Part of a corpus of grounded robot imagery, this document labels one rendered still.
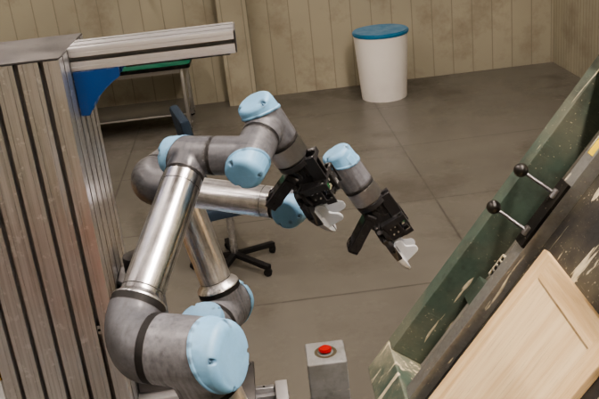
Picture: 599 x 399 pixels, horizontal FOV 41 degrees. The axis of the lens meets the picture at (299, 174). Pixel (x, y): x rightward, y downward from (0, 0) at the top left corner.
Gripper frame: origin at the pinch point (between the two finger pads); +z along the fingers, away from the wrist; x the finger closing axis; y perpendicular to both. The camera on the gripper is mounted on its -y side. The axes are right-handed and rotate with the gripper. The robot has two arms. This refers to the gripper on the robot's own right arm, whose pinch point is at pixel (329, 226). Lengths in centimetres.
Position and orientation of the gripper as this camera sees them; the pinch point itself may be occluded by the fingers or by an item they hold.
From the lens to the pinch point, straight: 174.1
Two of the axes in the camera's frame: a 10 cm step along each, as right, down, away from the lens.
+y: 8.6, -2.7, -4.4
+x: 1.7, -6.5, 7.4
